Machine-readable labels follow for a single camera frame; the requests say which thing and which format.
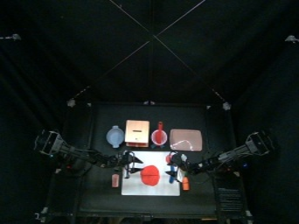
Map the white printed table label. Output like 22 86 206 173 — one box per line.
217 186 238 214

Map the light blue toy bowl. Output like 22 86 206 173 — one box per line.
105 125 125 149

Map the red toy plate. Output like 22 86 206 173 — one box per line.
140 164 161 187

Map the red toy strainer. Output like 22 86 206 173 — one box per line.
150 121 169 146

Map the light wooden toy box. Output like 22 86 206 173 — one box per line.
124 119 150 148

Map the pink rectangular tray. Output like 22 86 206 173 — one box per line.
168 129 204 152

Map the orange sushi toy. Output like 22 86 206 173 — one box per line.
181 176 190 192

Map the blue toy utensil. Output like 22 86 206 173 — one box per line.
168 165 176 185

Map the pink salmon sushi toy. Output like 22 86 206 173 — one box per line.
110 173 120 188

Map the white rectangular mat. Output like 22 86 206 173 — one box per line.
120 150 182 197

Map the thin white cross cord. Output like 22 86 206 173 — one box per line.
108 0 229 104
69 0 206 102

